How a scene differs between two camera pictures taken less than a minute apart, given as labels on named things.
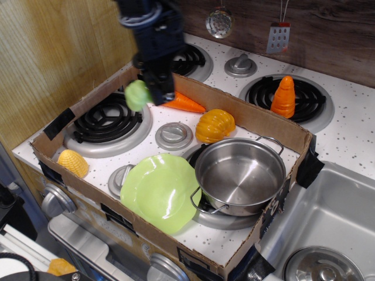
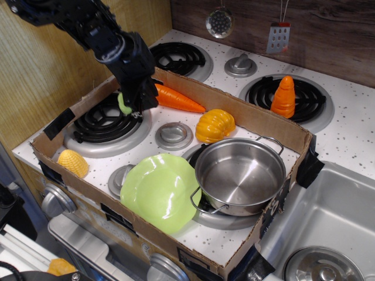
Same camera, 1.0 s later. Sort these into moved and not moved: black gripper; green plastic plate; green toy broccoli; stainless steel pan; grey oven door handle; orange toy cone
Moved: green toy broccoli; black gripper
Not moved: grey oven door handle; green plastic plate; orange toy cone; stainless steel pan
